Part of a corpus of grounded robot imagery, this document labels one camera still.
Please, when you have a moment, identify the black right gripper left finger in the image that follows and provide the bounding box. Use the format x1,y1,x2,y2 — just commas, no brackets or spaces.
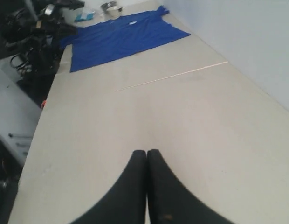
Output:
73,150,147,224

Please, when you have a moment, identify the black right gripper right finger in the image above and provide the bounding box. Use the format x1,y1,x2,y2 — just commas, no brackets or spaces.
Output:
147,149,232,224

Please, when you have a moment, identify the blue cloth on table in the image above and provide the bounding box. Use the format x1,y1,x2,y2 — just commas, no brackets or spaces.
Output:
60,6,190,72

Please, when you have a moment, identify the white box with blue item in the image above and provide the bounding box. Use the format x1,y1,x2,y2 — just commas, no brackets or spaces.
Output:
74,12,94,22

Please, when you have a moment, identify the black equipment pile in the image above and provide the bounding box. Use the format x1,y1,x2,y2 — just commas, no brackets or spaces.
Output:
0,0,86,80

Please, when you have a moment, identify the metal bowl on table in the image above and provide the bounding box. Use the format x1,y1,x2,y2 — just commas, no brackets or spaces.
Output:
100,1,123,17

